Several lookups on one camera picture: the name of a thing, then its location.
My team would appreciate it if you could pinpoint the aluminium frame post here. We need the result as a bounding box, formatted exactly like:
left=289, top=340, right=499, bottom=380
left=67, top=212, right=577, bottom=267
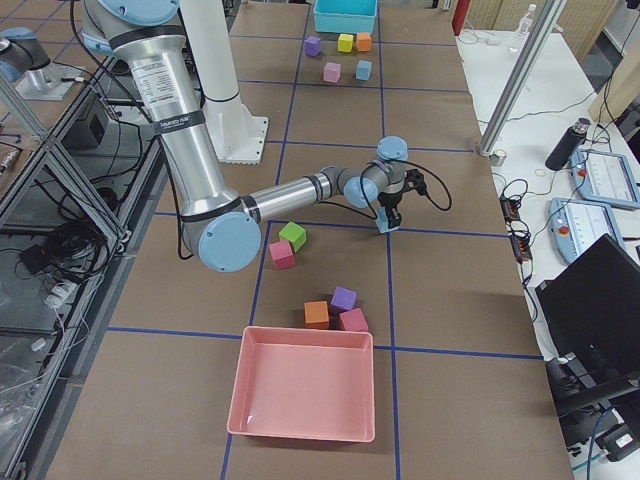
left=477, top=0, right=567, bottom=157

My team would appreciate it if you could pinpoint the clear plastic bottle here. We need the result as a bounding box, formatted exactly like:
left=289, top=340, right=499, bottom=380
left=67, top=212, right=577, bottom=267
left=515, top=4, right=537, bottom=38

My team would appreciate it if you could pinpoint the magenta foam cube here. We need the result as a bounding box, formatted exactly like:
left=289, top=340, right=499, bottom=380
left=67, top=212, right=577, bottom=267
left=338, top=308, right=369, bottom=332

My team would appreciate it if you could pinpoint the light blue foam cube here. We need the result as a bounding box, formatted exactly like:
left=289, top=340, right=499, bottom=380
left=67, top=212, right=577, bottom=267
left=355, top=60, right=372, bottom=81
left=375, top=207, right=398, bottom=234

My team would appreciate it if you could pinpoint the purple foam cube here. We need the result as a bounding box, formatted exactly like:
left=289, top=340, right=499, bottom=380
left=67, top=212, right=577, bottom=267
left=304, top=35, right=322, bottom=57
left=329, top=286, right=357, bottom=314

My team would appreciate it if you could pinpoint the red-pink foam cube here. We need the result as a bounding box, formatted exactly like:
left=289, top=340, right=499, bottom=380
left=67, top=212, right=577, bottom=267
left=269, top=240, right=296, bottom=270

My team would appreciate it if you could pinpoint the orange foam cube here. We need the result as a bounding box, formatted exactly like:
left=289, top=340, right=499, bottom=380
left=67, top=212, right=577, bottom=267
left=355, top=32, right=372, bottom=53
left=304, top=301, right=330, bottom=330

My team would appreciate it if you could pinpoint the blue teach pendant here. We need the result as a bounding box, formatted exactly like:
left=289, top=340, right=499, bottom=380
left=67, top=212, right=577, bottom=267
left=549, top=198, right=624, bottom=264
left=569, top=148, right=639, bottom=210

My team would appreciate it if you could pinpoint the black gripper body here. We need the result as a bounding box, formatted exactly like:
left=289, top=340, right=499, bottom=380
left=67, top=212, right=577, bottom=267
left=377, top=190, right=403, bottom=211

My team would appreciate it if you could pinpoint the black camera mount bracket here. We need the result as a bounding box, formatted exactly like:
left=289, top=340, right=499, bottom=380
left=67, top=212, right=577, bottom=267
left=403, top=169, right=428, bottom=197

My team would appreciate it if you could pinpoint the black power adapter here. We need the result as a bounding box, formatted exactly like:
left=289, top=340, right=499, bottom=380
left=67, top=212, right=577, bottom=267
left=18, top=245, right=48, bottom=274

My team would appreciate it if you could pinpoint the teal plastic bin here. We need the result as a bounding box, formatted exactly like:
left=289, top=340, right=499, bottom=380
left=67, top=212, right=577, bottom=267
left=313, top=0, right=378, bottom=34

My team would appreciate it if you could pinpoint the black water bottle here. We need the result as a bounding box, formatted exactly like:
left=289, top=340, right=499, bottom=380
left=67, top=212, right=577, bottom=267
left=545, top=117, right=591, bottom=171

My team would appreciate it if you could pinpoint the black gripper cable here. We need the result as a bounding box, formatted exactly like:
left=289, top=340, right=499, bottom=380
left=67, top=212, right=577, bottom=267
left=358, top=158, right=454, bottom=219

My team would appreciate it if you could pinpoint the black orange power strip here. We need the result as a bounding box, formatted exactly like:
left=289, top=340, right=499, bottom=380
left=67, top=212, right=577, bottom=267
left=499, top=196, right=533, bottom=264

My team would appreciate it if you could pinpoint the light pink foam cube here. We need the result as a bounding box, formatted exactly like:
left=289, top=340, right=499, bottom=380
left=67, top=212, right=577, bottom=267
left=323, top=62, right=342, bottom=84

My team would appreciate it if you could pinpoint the pink plastic tray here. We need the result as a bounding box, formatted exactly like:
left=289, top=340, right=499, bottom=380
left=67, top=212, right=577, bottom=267
left=227, top=326, right=376, bottom=443

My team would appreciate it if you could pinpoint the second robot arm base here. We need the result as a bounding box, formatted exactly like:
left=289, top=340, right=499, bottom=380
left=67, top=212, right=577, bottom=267
left=1, top=27, right=73, bottom=101

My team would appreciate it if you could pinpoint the green foam cube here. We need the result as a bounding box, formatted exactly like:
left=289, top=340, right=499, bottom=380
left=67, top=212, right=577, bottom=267
left=278, top=222, right=307, bottom=253

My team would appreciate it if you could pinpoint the black laptop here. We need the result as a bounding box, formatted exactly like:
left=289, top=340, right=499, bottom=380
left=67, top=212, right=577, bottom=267
left=535, top=234, right=639, bottom=382

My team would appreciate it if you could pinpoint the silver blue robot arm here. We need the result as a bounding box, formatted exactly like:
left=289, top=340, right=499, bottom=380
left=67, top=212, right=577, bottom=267
left=83, top=1, right=408, bottom=273

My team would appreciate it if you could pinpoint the yellow foam cube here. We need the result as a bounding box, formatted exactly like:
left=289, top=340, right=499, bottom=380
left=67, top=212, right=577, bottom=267
left=337, top=33, right=354, bottom=53

